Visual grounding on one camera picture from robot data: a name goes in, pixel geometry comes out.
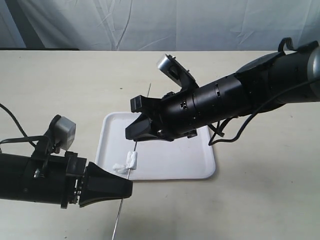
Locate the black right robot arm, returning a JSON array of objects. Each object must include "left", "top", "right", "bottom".
[{"left": 124, "top": 37, "right": 320, "bottom": 142}]

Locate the white marshmallow piece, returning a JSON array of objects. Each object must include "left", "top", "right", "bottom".
[
  {"left": 112, "top": 163, "right": 128, "bottom": 175},
  {"left": 125, "top": 151, "right": 138, "bottom": 170}
]

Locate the white fabric backdrop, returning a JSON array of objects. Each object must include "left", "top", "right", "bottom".
[{"left": 0, "top": 0, "right": 320, "bottom": 51}]

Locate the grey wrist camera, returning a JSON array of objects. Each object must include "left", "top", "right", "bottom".
[
  {"left": 157, "top": 53, "right": 199, "bottom": 91},
  {"left": 44, "top": 114, "right": 76, "bottom": 154}
]

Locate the thin metal skewer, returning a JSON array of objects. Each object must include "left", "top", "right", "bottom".
[{"left": 111, "top": 83, "right": 152, "bottom": 240}]

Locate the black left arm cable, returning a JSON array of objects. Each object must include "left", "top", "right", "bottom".
[{"left": 0, "top": 103, "right": 51, "bottom": 151}]

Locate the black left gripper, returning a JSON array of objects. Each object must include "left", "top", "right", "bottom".
[{"left": 22, "top": 151, "right": 133, "bottom": 209}]

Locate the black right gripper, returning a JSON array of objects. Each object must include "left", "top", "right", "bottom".
[{"left": 125, "top": 91, "right": 198, "bottom": 142}]

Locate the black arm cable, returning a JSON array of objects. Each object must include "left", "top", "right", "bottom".
[
  {"left": 208, "top": 37, "right": 320, "bottom": 146},
  {"left": 0, "top": 103, "right": 51, "bottom": 151}
]

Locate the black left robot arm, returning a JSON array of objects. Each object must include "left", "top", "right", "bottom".
[{"left": 0, "top": 151, "right": 133, "bottom": 209}]

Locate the white plastic tray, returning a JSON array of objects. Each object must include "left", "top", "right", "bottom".
[{"left": 95, "top": 112, "right": 216, "bottom": 181}]

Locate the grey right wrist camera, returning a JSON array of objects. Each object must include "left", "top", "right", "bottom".
[{"left": 157, "top": 53, "right": 199, "bottom": 91}]

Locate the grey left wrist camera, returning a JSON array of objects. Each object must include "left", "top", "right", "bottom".
[{"left": 44, "top": 114, "right": 76, "bottom": 154}]

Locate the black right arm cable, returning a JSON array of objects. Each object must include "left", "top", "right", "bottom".
[{"left": 208, "top": 37, "right": 320, "bottom": 146}]

